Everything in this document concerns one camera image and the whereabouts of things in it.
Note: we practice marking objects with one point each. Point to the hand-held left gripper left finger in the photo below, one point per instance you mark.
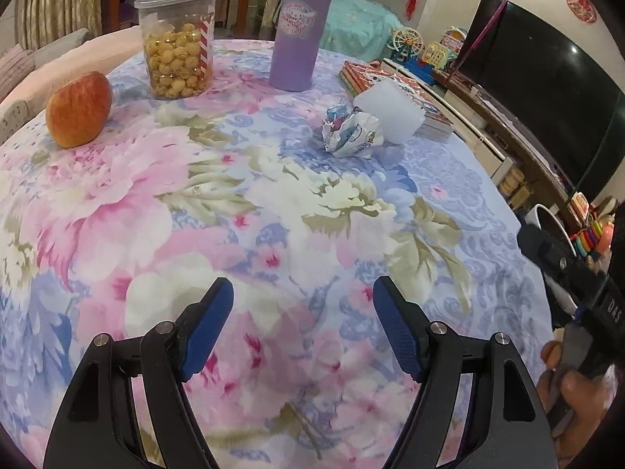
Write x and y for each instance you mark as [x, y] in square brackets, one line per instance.
[207, 332]

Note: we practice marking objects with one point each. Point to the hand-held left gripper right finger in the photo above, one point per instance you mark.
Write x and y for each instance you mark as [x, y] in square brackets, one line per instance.
[396, 332]

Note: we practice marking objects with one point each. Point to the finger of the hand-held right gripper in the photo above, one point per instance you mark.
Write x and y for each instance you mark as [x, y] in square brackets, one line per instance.
[547, 251]

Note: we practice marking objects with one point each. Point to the printed wrapper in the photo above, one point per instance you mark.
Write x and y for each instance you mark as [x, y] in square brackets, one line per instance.
[351, 132]

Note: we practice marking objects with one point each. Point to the person's right hand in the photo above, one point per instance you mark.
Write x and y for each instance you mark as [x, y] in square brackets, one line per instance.
[581, 400]

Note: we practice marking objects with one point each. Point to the toy cash register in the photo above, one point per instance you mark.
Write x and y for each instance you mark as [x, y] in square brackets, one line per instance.
[578, 204]

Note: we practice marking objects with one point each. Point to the pink pig toy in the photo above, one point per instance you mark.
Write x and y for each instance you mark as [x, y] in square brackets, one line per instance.
[609, 237]

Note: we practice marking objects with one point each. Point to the stack of round containers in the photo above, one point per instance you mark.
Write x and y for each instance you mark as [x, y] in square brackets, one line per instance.
[512, 185]

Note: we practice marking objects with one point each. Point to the floral tablecloth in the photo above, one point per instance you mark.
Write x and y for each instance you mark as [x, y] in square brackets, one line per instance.
[273, 234]

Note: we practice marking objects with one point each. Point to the white television cabinet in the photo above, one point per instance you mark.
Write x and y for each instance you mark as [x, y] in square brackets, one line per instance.
[483, 132]

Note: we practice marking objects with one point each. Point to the black flat television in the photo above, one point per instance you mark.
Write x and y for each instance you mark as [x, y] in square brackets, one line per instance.
[547, 83]

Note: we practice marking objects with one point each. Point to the red children's book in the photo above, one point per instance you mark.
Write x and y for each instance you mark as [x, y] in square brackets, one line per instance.
[434, 117]

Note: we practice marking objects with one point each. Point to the yellow green toy box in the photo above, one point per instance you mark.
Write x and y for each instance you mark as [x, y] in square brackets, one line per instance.
[438, 54]

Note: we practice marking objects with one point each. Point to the round red paper decal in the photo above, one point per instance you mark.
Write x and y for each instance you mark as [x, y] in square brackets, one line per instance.
[581, 6]

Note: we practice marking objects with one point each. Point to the toy ferris wheel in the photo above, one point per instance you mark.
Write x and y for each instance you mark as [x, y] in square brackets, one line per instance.
[407, 44]

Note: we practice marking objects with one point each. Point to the red apple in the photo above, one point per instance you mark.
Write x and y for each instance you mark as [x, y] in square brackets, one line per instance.
[78, 110]

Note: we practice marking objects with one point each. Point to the clear plastic snack jar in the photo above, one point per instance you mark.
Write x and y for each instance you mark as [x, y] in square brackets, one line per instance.
[178, 53]

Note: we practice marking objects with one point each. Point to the teal cloth covered furniture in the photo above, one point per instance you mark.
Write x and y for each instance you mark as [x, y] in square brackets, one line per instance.
[361, 19]

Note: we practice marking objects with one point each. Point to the pink sofa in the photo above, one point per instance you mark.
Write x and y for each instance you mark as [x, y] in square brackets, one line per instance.
[44, 73]

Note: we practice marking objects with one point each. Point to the purple tumbler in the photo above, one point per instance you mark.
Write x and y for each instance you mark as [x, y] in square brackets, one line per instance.
[300, 29]

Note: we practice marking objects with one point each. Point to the beige patterned curtain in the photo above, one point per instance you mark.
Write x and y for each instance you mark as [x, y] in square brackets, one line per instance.
[53, 5]

